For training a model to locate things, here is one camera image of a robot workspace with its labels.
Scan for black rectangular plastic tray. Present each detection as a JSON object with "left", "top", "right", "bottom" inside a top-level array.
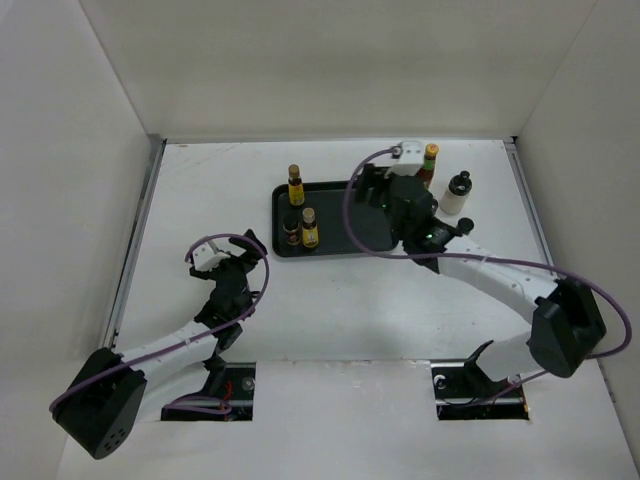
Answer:
[{"left": 271, "top": 181, "right": 398, "bottom": 258}]

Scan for right table mount opening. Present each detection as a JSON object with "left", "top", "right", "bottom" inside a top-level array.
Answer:
[{"left": 430, "top": 341, "right": 529, "bottom": 421}]

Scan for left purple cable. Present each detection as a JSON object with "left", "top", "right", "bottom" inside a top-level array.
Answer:
[{"left": 48, "top": 233, "right": 272, "bottom": 416}]

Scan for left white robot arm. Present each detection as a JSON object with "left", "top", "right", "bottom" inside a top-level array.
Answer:
[{"left": 49, "top": 229, "right": 268, "bottom": 460}]

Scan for purple cable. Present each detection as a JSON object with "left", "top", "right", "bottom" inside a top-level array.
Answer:
[
  {"left": 48, "top": 233, "right": 272, "bottom": 416},
  {"left": 342, "top": 145, "right": 634, "bottom": 406}
]

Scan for white pepper grinder bottle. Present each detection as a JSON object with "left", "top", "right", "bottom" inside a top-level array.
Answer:
[{"left": 439, "top": 170, "right": 473, "bottom": 215}]

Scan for tall red sauce bottle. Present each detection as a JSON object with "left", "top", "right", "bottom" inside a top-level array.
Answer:
[{"left": 416, "top": 143, "right": 439, "bottom": 190}]

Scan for dark-lid brown spice jar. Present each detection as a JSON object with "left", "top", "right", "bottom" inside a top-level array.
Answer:
[{"left": 454, "top": 217, "right": 475, "bottom": 236}]

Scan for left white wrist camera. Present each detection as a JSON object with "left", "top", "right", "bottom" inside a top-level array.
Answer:
[{"left": 186, "top": 240, "right": 231, "bottom": 272}]

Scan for small brown spice jar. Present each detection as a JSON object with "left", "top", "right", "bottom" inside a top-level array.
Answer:
[{"left": 282, "top": 212, "right": 301, "bottom": 246}]

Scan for left table mount opening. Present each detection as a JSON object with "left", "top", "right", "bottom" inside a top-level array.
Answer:
[{"left": 160, "top": 358, "right": 257, "bottom": 422}]

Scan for table mount opening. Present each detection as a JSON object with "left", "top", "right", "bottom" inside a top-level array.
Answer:
[
  {"left": 160, "top": 358, "right": 257, "bottom": 422},
  {"left": 430, "top": 341, "right": 529, "bottom": 421}
]

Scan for yellow-label brown sauce bottle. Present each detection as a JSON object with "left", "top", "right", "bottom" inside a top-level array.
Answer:
[{"left": 301, "top": 207, "right": 319, "bottom": 250}]

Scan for small yellow-label oil bottle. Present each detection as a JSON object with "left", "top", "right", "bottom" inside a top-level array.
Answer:
[{"left": 288, "top": 164, "right": 305, "bottom": 208}]

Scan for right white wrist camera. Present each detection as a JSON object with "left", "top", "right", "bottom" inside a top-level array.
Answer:
[{"left": 386, "top": 141, "right": 425, "bottom": 177}]

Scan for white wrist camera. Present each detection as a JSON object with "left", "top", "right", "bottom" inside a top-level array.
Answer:
[
  {"left": 386, "top": 141, "right": 425, "bottom": 177},
  {"left": 186, "top": 240, "right": 231, "bottom": 272}
]

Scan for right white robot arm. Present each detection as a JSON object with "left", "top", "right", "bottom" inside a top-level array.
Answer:
[{"left": 355, "top": 164, "right": 606, "bottom": 396}]

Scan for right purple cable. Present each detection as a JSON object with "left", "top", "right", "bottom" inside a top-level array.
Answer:
[{"left": 342, "top": 145, "right": 634, "bottom": 406}]

